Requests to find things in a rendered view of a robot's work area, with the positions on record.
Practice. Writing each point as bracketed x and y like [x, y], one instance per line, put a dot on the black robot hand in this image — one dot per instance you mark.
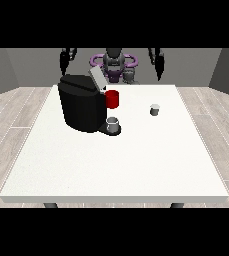
[64, 60]
[159, 63]

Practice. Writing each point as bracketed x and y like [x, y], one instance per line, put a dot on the pale grey machine lid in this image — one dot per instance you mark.
[98, 78]

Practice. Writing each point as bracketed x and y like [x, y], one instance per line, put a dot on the small grey coffee pod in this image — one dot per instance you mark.
[154, 109]

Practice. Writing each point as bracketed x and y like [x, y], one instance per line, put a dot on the black coffee machine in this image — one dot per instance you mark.
[81, 105]

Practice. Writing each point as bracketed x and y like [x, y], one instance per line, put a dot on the red pod holder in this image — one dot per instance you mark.
[112, 98]

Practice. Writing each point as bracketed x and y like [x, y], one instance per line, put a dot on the grey robot trunk purple rings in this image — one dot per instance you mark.
[114, 66]

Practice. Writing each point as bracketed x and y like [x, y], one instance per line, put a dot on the small grey cup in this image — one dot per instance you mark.
[112, 124]

